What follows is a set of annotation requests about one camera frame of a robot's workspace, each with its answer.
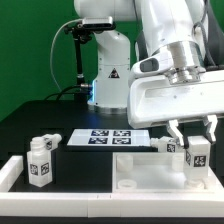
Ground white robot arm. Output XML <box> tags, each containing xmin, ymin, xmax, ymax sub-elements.
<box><xmin>74</xmin><ymin>0</ymin><xmax>224</xmax><ymax>144</ymax></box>

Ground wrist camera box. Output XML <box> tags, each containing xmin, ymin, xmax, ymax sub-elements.
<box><xmin>130</xmin><ymin>55</ymin><xmax>173</xmax><ymax>79</ymax></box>

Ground white marker base plate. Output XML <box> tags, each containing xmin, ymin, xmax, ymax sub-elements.
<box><xmin>67</xmin><ymin>129</ymin><xmax>150</xmax><ymax>147</ymax></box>

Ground grey camera on stand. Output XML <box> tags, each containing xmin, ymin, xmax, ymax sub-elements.
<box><xmin>82</xmin><ymin>16</ymin><xmax>113</xmax><ymax>30</ymax></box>

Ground black camera stand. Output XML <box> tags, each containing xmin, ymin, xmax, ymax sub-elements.
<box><xmin>64</xmin><ymin>23</ymin><xmax>92</xmax><ymax>96</ymax></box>

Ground white square tabletop panel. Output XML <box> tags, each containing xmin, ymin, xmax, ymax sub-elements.
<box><xmin>112</xmin><ymin>152</ymin><xmax>223</xmax><ymax>193</ymax></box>

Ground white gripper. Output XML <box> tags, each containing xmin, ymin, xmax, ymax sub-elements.
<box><xmin>127</xmin><ymin>70</ymin><xmax>224</xmax><ymax>147</ymax></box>

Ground white U-shaped obstacle fence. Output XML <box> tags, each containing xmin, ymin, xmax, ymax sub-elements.
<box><xmin>0</xmin><ymin>156</ymin><xmax>224</xmax><ymax>218</ymax></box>

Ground white camera cable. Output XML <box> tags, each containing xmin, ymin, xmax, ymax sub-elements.
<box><xmin>49</xmin><ymin>18</ymin><xmax>84</xmax><ymax>94</ymax></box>

